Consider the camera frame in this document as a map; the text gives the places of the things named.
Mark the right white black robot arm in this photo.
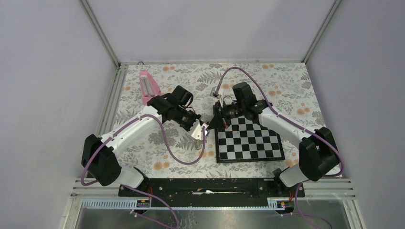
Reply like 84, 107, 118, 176
208, 82, 341, 197

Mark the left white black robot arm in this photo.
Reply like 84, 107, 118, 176
81, 86, 208, 196

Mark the grey slotted cable duct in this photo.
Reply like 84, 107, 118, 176
82, 198, 285, 211

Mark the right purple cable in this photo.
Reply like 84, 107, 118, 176
215, 66, 344, 229

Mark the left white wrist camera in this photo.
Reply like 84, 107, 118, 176
189, 120, 209, 140

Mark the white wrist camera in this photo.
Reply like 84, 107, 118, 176
210, 86, 232, 105
189, 120, 209, 140

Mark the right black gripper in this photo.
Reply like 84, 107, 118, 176
208, 100, 245, 130

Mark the black white chessboard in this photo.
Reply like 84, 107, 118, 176
215, 116, 285, 163

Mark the floral patterned table mat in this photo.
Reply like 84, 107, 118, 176
101, 62, 343, 179

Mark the pink metronome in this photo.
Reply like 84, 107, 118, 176
139, 72, 162, 105

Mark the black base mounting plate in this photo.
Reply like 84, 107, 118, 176
118, 178, 305, 204

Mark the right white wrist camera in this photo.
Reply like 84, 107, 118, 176
210, 86, 232, 105

